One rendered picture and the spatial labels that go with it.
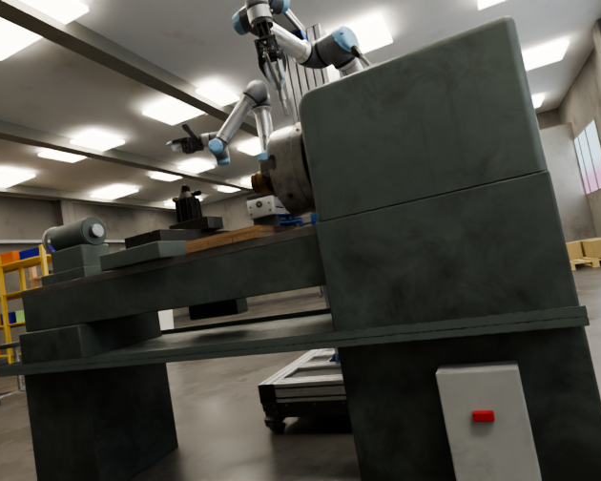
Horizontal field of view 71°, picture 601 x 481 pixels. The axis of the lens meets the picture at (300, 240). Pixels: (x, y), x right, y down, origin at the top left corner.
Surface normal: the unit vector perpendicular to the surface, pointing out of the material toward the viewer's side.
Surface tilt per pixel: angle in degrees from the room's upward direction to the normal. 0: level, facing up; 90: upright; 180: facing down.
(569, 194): 90
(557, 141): 90
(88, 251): 90
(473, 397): 90
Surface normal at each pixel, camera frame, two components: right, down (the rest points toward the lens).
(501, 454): -0.43, 0.01
